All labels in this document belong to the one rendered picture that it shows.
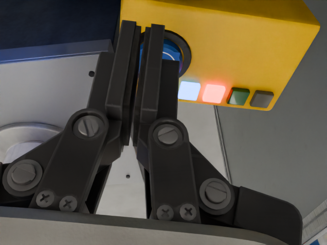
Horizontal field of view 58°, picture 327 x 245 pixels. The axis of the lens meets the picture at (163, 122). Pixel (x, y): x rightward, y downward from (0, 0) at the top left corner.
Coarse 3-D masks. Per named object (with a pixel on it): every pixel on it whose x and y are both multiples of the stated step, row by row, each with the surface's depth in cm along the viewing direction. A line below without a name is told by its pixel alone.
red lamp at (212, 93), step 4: (208, 88) 27; (212, 88) 27; (216, 88) 27; (220, 88) 27; (224, 88) 27; (204, 92) 28; (208, 92) 27; (212, 92) 27; (216, 92) 27; (220, 92) 27; (204, 96) 28; (208, 96) 28; (212, 96) 28; (216, 96) 28; (220, 96) 28; (204, 100) 28; (208, 100) 28; (212, 100) 28; (216, 100) 28; (220, 100) 28
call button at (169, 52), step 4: (164, 40) 24; (168, 40) 24; (164, 44) 23; (168, 44) 23; (172, 44) 24; (140, 48) 24; (164, 48) 23; (168, 48) 23; (172, 48) 24; (176, 48) 24; (140, 52) 24; (164, 52) 24; (168, 52) 24; (172, 52) 24; (176, 52) 24; (180, 52) 24; (140, 56) 24; (164, 56) 24; (168, 56) 24; (172, 56) 24; (176, 56) 24; (180, 56) 24; (140, 60) 24; (176, 60) 24; (180, 60) 24; (180, 64) 25; (180, 68) 25
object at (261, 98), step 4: (256, 92) 28; (260, 92) 28; (264, 92) 28; (268, 92) 28; (272, 92) 28; (256, 96) 28; (260, 96) 28; (264, 96) 28; (268, 96) 28; (272, 96) 28; (252, 100) 29; (256, 100) 28; (260, 100) 28; (264, 100) 28; (268, 100) 28; (252, 104) 29; (256, 104) 29; (260, 104) 29; (264, 104) 29; (268, 104) 29
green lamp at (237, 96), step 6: (234, 90) 27; (240, 90) 28; (246, 90) 28; (228, 96) 28; (234, 96) 28; (240, 96) 28; (246, 96) 28; (228, 102) 28; (234, 102) 28; (240, 102) 28
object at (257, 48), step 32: (128, 0) 22; (160, 0) 22; (192, 0) 22; (224, 0) 23; (256, 0) 24; (288, 0) 25; (192, 32) 24; (224, 32) 24; (256, 32) 24; (288, 32) 24; (192, 64) 26; (224, 64) 26; (256, 64) 26; (288, 64) 26; (224, 96) 29
